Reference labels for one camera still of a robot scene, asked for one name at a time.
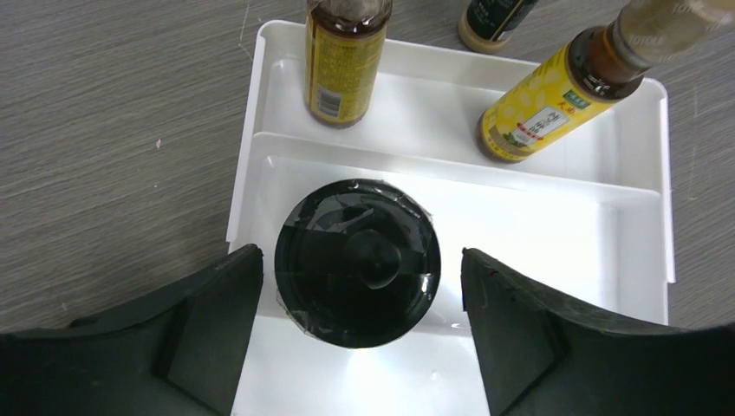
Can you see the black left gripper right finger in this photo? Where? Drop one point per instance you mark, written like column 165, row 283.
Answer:
column 543, row 352

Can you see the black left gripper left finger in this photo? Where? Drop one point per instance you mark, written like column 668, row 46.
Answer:
column 178, row 350

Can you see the taped black-lid grinder jar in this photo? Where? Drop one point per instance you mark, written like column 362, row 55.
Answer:
column 357, row 263

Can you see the yellow-label sauce bottle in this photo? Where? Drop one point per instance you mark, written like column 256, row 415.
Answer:
column 601, row 66

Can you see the gold-cap yellow sauce bottle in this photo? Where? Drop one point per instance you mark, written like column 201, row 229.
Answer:
column 343, row 48

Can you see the small black-cap spice bottle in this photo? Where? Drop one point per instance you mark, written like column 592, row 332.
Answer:
column 486, row 25

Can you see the white divided plastic tray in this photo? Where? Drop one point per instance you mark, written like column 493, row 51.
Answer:
column 589, row 215

